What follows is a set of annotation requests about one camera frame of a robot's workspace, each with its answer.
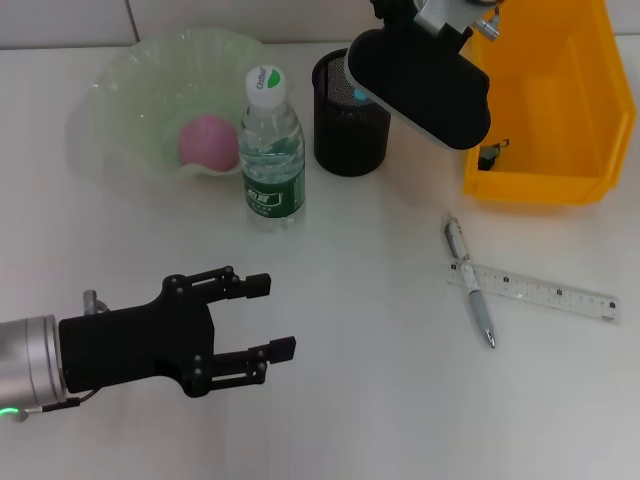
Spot gripper cable with plug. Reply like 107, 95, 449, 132
14, 288, 112, 421
467, 0, 502, 40

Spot black mesh pen holder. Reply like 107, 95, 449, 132
311, 47, 392, 178

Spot clear green-label water bottle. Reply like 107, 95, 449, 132
238, 64, 307, 231

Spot yellow plastic bin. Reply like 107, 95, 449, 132
459, 0, 637, 206

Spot silver ballpoint pen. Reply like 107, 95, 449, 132
446, 215, 497, 350

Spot left gripper cable with plug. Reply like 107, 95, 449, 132
14, 288, 112, 421

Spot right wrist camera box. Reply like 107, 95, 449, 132
346, 27, 492, 151

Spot right gripper cable with plug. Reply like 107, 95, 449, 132
467, 0, 502, 40

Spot transparent plastic ruler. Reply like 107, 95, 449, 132
446, 262, 621, 325

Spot green glass fruit plate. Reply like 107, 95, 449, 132
67, 28, 296, 184

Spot pink peach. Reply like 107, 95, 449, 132
178, 113, 241, 174

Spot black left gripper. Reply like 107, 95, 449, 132
58, 266, 297, 399

